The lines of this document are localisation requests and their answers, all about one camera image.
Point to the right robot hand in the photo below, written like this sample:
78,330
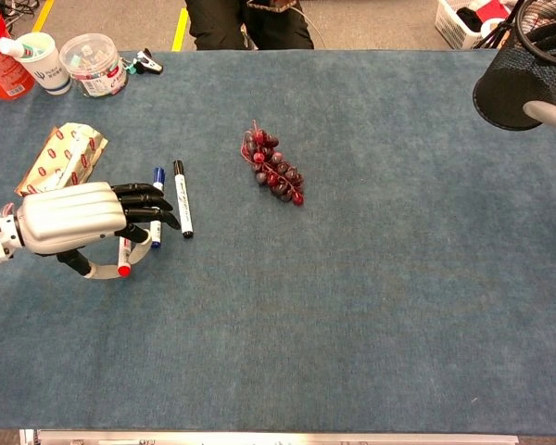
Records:
551,115

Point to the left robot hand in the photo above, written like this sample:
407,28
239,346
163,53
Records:
69,215

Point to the black mesh pen cup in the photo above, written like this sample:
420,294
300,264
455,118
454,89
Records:
505,88

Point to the red capped whiteboard marker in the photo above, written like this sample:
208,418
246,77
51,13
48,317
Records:
124,270

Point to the blue capped whiteboard marker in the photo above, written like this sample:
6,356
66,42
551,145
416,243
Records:
159,176

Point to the black capped whiteboard marker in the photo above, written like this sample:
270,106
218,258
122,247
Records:
183,204

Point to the black tripod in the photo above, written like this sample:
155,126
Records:
500,30

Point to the red folder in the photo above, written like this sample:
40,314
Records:
491,9

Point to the white plastic basket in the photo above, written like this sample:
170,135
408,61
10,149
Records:
449,23

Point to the clear plastic jar of clips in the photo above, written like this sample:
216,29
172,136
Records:
97,74

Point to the white paper cup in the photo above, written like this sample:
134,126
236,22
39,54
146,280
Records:
51,69

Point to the red cylindrical canister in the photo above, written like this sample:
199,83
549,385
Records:
0,74

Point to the teal binder clip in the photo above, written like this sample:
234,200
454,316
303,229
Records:
130,68

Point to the black silver binder clip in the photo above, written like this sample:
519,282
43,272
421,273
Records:
148,62

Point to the white tube green label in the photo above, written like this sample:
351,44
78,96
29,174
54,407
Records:
11,47

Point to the bunch of red grapes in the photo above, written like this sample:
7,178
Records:
273,171

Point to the blue felt table cloth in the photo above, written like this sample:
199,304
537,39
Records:
278,324

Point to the seated person black trousers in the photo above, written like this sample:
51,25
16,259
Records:
213,28

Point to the aluminium rail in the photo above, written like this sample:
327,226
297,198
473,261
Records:
259,438

